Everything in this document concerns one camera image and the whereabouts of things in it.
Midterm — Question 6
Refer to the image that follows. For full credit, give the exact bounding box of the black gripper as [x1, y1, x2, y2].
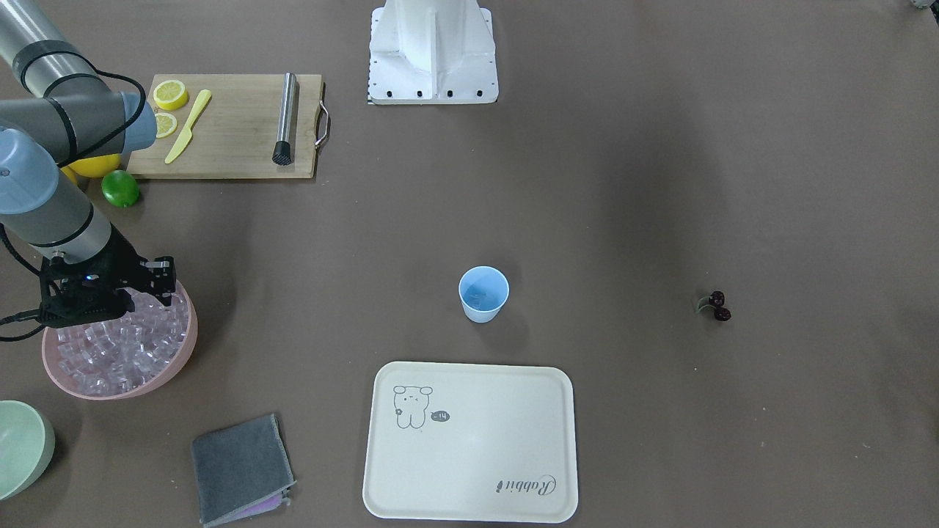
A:
[88, 227, 177, 307]

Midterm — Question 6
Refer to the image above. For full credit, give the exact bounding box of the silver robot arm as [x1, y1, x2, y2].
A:
[1, 1, 177, 301]

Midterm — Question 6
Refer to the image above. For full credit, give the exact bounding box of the pile of clear ice cubes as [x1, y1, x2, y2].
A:
[56, 287, 191, 397]

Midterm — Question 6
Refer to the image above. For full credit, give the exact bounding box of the light blue cup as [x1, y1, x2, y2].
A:
[457, 266, 511, 323]

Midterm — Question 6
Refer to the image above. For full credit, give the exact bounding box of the dark cherries pair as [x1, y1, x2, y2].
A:
[695, 290, 732, 322]

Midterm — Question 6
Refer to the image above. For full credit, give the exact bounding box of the green lime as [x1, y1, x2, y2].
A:
[101, 169, 142, 208]

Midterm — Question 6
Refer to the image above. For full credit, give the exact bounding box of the yellow lemon near board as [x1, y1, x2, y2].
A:
[67, 154, 122, 178]

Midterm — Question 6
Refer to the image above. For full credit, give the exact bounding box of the yellow plastic knife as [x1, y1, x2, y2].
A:
[164, 89, 213, 164]

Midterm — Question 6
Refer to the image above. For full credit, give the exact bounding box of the pink bowl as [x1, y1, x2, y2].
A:
[41, 282, 199, 401]

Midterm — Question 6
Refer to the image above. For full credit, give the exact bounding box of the lemon slice lower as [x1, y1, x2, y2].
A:
[154, 111, 178, 139]

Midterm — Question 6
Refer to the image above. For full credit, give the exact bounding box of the lemon slice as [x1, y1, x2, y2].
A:
[154, 111, 178, 139]
[152, 79, 190, 111]

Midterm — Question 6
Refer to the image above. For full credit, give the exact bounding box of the wooden cutting board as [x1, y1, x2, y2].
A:
[128, 73, 328, 180]

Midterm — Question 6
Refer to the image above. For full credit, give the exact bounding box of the steel muddler black tip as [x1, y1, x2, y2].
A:
[271, 71, 299, 166]

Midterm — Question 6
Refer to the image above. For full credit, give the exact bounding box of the lemon slice upper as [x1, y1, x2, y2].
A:
[152, 79, 190, 111]

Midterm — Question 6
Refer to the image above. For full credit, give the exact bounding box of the grey folded cloth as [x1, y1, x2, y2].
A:
[191, 414, 296, 527]

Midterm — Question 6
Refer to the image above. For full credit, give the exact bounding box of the green bowl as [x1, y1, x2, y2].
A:
[1, 400, 56, 500]

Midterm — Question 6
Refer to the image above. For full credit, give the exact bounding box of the cream rabbit tray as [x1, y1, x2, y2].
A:
[362, 361, 578, 524]

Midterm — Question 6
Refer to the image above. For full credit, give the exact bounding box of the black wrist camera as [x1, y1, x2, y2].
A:
[36, 257, 135, 329]

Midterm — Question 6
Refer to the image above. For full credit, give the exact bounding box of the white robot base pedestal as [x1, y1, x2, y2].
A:
[367, 1, 500, 105]

